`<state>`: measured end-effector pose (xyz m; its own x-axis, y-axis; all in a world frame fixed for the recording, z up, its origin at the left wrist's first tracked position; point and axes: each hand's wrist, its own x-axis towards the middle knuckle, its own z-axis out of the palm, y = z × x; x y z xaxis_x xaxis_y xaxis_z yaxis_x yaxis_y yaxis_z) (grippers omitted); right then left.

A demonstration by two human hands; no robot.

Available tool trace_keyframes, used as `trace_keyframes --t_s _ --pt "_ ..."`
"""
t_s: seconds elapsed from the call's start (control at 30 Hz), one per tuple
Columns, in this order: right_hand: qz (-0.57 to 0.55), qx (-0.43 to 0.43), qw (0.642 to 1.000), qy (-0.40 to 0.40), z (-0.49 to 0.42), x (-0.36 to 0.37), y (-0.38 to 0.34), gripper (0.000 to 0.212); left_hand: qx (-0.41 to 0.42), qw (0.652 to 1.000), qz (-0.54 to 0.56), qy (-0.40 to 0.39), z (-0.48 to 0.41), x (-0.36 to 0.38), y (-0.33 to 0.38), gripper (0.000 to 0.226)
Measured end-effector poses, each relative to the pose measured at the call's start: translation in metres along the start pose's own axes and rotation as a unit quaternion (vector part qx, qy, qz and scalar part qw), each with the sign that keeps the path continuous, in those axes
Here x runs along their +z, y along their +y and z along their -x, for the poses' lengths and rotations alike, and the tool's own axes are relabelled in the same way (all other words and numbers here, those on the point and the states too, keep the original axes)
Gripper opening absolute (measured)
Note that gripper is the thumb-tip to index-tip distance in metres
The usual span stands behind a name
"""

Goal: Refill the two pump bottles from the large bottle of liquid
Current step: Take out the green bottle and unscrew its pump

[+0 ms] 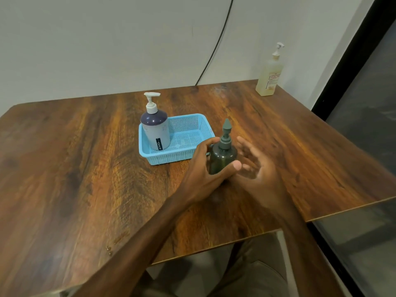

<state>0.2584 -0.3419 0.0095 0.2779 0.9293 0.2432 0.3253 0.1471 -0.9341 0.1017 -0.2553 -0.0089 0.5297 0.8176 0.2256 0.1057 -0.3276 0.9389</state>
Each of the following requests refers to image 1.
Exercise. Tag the person's left hand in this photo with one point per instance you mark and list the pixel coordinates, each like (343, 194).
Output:
(198, 179)

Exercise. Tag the person's right hand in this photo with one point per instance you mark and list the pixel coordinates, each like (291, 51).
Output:
(266, 182)

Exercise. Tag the small dark green bottle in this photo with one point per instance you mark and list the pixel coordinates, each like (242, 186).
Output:
(221, 159)

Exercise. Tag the blue plastic basket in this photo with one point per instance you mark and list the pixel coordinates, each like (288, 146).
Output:
(185, 132)

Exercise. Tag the dark green pump head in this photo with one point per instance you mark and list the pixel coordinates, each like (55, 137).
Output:
(226, 137)

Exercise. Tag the small purple and white bottle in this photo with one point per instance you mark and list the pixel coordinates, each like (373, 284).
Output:
(156, 129)

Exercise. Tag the large translucent bottle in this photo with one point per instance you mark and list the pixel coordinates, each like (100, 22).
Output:
(269, 78)

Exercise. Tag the person's right forearm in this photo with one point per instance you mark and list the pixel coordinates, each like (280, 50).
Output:
(306, 259)

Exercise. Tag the person's left forearm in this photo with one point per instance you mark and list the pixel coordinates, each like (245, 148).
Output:
(139, 253)

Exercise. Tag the person's beige trousers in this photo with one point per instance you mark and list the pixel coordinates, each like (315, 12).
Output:
(247, 272)

